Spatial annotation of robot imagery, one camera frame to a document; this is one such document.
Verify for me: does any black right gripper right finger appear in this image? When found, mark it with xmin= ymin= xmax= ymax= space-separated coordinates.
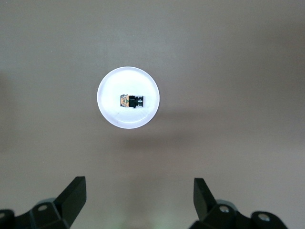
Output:
xmin=188 ymin=177 xmax=293 ymax=229

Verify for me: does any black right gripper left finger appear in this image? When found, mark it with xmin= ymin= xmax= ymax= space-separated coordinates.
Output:
xmin=0 ymin=176 xmax=87 ymax=229

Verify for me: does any orange and black switch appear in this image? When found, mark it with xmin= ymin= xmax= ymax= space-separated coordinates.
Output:
xmin=120 ymin=94 xmax=145 ymax=108

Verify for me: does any pale pink round plate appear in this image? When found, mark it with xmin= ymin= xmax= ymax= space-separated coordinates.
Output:
xmin=97 ymin=66 xmax=161 ymax=130

